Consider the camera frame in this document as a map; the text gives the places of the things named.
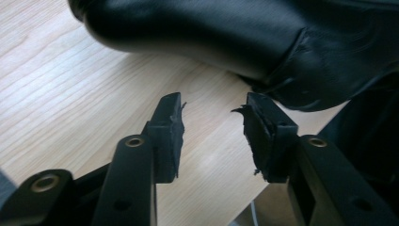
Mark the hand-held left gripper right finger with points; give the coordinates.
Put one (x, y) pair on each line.
(266, 141)

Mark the black leather shoe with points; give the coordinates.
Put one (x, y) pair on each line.
(219, 34)

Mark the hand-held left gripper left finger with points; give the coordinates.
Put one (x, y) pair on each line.
(164, 138)

